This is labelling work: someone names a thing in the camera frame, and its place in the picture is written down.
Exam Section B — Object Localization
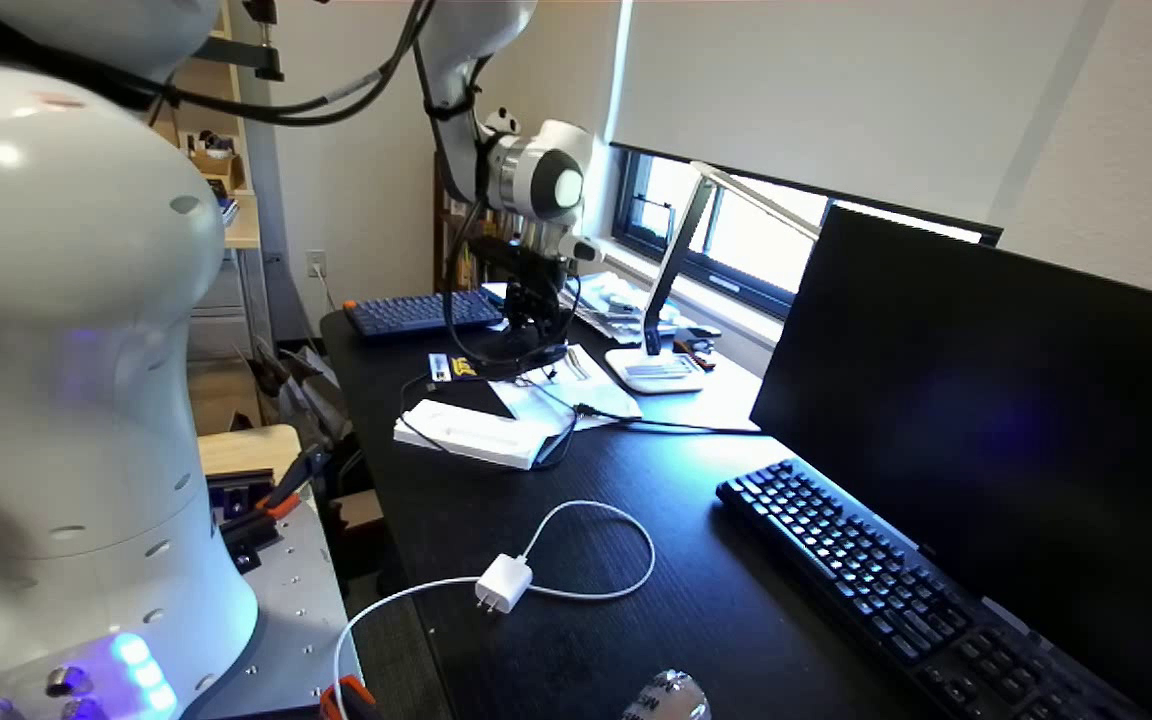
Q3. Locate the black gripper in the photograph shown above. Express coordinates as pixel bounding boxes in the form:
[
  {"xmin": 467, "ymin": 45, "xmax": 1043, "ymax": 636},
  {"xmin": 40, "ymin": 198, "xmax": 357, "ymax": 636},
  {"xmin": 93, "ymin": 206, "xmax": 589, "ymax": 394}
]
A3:
[{"xmin": 500, "ymin": 241, "xmax": 585, "ymax": 360}]

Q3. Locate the silver desk lamp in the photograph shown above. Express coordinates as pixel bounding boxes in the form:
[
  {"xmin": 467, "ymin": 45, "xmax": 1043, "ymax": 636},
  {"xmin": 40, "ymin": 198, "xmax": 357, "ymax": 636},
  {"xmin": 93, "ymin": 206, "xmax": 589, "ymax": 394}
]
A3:
[{"xmin": 598, "ymin": 162, "xmax": 832, "ymax": 398}]

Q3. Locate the black computer monitor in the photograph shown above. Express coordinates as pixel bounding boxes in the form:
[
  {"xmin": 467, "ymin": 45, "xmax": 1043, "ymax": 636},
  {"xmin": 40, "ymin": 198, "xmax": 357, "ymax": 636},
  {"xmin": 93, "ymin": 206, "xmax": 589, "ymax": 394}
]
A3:
[{"xmin": 747, "ymin": 198, "xmax": 1152, "ymax": 720}]

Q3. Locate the stack of magazines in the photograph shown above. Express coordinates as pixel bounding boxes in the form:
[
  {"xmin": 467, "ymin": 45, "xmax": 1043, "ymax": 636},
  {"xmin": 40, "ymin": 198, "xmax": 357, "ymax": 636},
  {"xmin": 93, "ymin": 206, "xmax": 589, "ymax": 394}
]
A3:
[{"xmin": 567, "ymin": 269, "xmax": 662, "ymax": 349}]

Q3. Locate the small black yellow card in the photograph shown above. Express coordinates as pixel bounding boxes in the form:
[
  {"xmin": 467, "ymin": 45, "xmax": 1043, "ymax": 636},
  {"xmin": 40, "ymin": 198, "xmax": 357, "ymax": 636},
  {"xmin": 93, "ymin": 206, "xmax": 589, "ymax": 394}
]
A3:
[{"xmin": 420, "ymin": 349, "xmax": 462, "ymax": 391}]

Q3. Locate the white open booklet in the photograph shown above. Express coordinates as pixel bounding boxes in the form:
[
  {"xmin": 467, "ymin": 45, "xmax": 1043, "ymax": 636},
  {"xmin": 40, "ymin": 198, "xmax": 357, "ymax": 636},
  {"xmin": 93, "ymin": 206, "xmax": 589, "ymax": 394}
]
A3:
[{"xmin": 389, "ymin": 391, "xmax": 585, "ymax": 476}]

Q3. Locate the dark wooden cabinet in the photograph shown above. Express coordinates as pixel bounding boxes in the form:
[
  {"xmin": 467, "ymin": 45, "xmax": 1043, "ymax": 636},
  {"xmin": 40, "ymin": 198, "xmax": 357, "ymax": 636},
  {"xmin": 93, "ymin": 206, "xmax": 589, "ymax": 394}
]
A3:
[{"xmin": 426, "ymin": 142, "xmax": 513, "ymax": 295}]

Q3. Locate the white power adapter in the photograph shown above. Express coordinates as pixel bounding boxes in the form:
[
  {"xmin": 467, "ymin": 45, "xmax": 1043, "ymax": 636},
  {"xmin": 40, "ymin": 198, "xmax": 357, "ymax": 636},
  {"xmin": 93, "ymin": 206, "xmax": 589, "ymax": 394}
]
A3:
[{"xmin": 471, "ymin": 550, "xmax": 539, "ymax": 618}]

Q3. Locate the light wooden box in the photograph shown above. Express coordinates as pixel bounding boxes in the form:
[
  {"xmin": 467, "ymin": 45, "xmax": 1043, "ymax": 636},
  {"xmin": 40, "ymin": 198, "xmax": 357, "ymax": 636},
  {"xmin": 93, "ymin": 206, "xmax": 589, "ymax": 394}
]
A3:
[{"xmin": 191, "ymin": 421, "xmax": 308, "ymax": 488}]

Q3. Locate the light wooden bookshelf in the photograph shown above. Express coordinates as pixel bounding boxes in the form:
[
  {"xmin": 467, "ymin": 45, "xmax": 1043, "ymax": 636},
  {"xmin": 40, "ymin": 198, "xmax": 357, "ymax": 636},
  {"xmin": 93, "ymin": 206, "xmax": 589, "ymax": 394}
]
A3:
[{"xmin": 148, "ymin": 0, "xmax": 286, "ymax": 254}]

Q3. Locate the white roller blind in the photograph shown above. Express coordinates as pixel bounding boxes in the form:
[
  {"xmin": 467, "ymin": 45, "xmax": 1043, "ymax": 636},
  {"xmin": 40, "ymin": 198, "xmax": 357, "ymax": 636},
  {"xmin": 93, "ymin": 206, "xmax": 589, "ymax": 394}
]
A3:
[{"xmin": 602, "ymin": 0, "xmax": 1152, "ymax": 307}]

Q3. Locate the black keyboard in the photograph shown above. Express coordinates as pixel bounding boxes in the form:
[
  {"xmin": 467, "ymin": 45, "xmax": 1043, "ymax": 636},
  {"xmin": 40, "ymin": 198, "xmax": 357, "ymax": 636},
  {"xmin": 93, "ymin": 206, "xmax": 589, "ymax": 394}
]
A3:
[{"xmin": 712, "ymin": 457, "xmax": 1147, "ymax": 720}]

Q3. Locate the black window frame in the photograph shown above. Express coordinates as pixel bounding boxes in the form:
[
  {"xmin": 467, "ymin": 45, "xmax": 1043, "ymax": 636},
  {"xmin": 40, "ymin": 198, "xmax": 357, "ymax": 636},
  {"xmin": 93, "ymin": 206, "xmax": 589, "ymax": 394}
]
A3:
[{"xmin": 602, "ymin": 140, "xmax": 1007, "ymax": 323}]

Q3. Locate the white charging cable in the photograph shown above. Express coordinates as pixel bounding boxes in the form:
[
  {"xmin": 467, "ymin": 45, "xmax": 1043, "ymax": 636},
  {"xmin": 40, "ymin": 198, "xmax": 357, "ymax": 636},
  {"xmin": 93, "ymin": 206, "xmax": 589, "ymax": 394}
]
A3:
[{"xmin": 328, "ymin": 495, "xmax": 662, "ymax": 720}]

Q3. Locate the red handled tool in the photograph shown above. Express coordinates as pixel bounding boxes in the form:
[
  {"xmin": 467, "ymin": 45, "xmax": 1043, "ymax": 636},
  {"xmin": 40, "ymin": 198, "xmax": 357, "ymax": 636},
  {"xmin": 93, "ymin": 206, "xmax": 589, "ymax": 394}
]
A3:
[{"xmin": 246, "ymin": 438, "xmax": 342, "ymax": 540}]

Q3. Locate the grey metal robot base plate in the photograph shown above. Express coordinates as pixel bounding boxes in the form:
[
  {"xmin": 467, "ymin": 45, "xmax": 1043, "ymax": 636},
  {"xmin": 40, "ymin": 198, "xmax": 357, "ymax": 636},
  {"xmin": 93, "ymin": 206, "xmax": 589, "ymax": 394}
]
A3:
[{"xmin": 181, "ymin": 488, "xmax": 369, "ymax": 720}]

